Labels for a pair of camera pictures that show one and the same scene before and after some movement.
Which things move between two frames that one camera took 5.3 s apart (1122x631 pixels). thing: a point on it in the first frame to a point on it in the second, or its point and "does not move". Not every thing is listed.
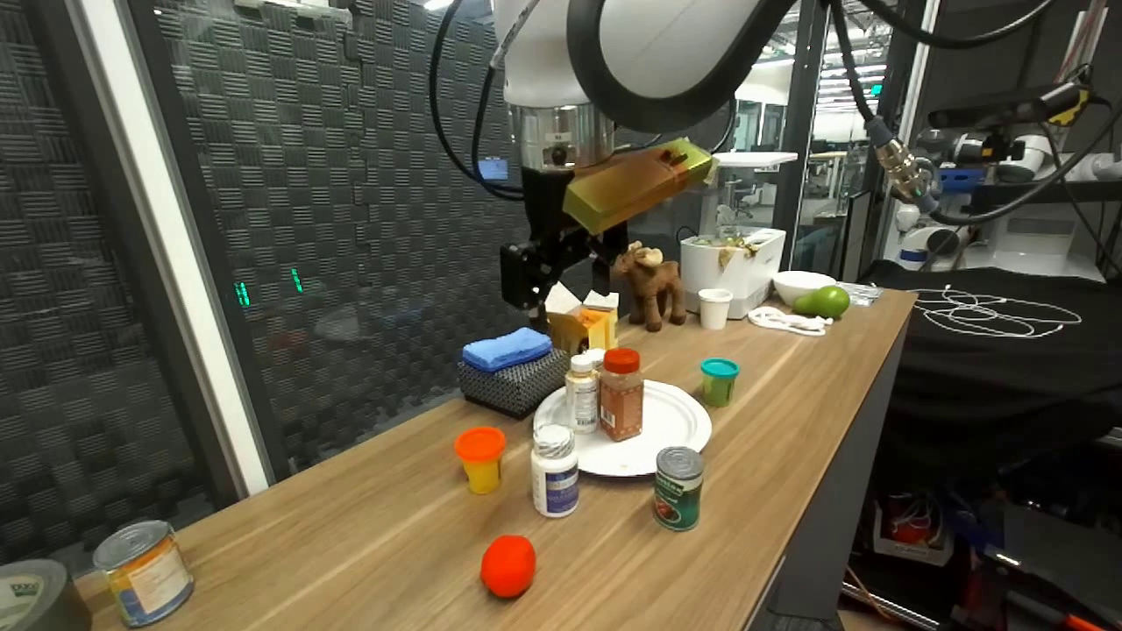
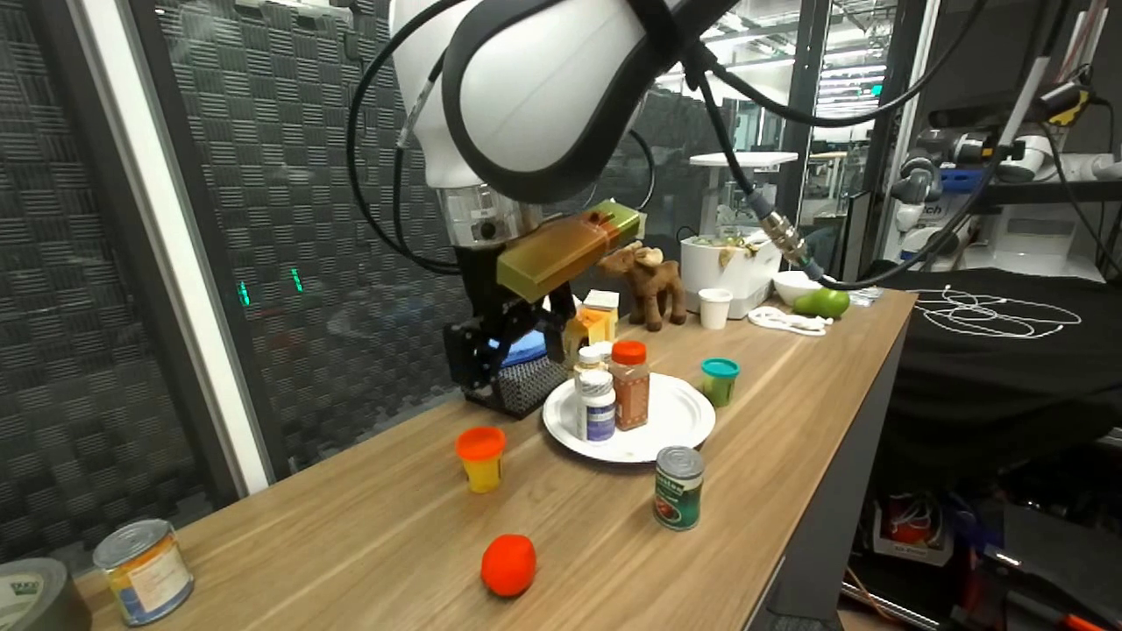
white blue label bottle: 555,483 to 599,406
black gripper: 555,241 to 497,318
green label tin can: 679,484 does not move
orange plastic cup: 477,458 does not move
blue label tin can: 150,569 does not move
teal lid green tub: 719,378 does not move
